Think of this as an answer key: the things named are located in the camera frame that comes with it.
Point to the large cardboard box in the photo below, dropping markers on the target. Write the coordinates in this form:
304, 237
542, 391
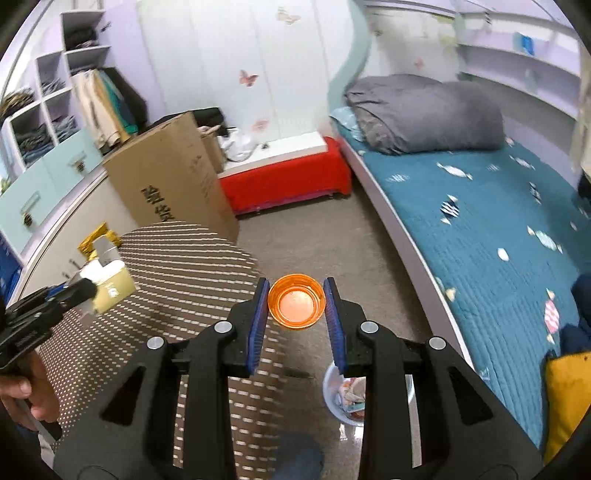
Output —
171, 184

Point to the gold foil bag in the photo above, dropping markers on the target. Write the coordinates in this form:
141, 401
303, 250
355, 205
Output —
92, 244

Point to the white trash bin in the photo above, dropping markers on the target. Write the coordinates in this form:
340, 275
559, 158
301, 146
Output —
333, 397

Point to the white cubby shelf unit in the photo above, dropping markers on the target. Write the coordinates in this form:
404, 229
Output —
51, 92

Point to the mint bunk bed frame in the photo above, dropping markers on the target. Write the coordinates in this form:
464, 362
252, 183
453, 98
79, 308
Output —
355, 55

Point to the white butterfly sticker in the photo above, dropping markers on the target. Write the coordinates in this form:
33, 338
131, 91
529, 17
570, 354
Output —
288, 16

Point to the white wall shelves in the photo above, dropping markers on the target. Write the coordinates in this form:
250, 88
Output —
508, 69

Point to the bed with teal bedspread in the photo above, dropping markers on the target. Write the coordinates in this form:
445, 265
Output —
485, 240

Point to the blue plaid pillow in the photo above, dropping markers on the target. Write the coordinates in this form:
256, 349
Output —
346, 122

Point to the mint drawer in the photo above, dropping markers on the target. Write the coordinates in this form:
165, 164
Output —
69, 157
27, 203

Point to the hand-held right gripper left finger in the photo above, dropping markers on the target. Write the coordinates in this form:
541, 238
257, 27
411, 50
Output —
256, 327

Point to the orange plastic cap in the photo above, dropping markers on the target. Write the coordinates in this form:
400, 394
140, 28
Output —
295, 304

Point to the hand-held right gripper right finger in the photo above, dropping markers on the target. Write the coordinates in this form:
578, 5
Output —
334, 327

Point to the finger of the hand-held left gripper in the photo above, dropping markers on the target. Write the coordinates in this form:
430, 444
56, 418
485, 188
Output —
69, 295

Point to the person's left hand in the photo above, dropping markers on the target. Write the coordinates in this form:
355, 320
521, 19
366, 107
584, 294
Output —
32, 392

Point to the blue card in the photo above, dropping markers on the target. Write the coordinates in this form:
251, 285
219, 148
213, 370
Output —
527, 44

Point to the red bench with white top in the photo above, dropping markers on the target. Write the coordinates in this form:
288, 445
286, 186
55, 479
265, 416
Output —
286, 180

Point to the cream jacket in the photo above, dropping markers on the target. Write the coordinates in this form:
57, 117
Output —
94, 110

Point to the olive gold small box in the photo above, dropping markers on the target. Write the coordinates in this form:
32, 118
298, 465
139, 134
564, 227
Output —
114, 290

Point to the small pale pink butterfly sticker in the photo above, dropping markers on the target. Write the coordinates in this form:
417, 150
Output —
261, 125

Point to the white curved cabinet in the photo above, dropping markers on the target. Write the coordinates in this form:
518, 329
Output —
64, 240

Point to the green garment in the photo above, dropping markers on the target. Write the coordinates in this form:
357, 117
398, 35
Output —
121, 106

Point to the dark blue garment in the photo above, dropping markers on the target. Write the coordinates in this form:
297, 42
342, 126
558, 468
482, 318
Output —
581, 300

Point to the grey quilt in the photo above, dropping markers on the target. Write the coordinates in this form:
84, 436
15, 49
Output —
425, 115

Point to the white plastic bag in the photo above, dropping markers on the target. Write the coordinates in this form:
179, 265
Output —
238, 145

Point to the black cloth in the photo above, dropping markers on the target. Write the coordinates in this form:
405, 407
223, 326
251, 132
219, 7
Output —
210, 117

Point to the blue storage box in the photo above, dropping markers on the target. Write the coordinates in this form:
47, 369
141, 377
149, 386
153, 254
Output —
9, 267

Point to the torn white carton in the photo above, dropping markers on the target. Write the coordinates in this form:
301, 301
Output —
99, 271

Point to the yellow cushion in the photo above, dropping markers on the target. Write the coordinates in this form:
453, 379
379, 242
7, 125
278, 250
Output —
570, 406

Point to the black garment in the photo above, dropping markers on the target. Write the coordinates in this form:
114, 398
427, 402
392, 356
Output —
134, 97

